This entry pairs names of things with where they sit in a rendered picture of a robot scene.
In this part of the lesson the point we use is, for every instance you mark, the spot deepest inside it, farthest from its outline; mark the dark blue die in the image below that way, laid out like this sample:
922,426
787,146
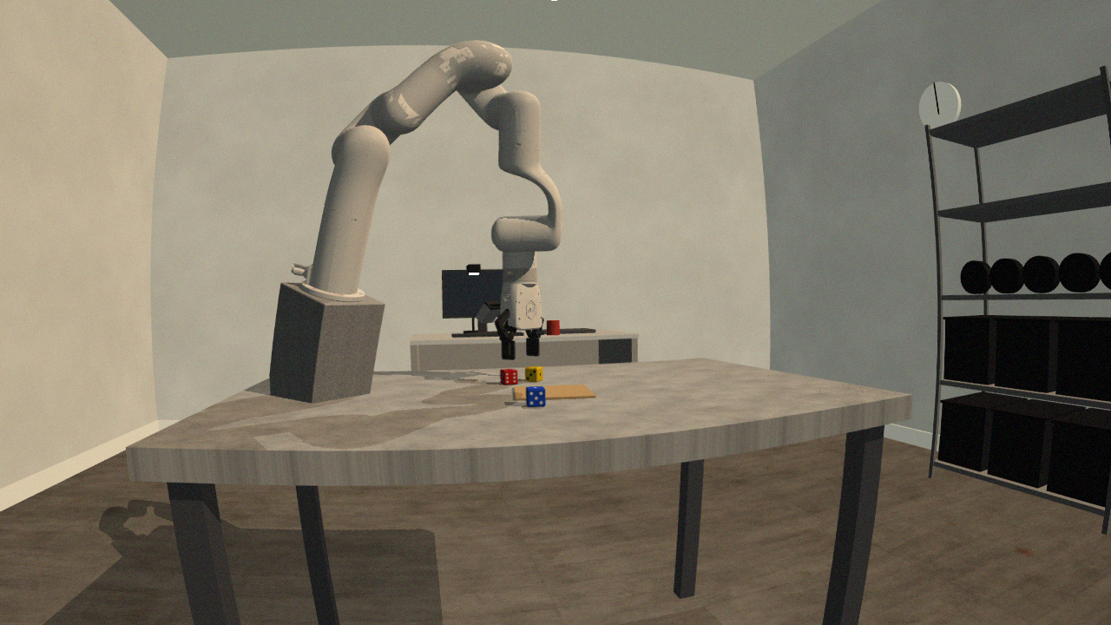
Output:
535,396

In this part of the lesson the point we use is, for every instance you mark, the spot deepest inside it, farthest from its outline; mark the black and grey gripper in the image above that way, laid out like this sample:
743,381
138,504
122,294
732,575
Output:
524,309

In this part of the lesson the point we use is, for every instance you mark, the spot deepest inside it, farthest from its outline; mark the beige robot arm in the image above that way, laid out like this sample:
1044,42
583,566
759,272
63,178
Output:
363,154

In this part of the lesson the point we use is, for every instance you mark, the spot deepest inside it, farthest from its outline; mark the tan flat mat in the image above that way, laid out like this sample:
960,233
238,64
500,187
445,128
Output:
558,392

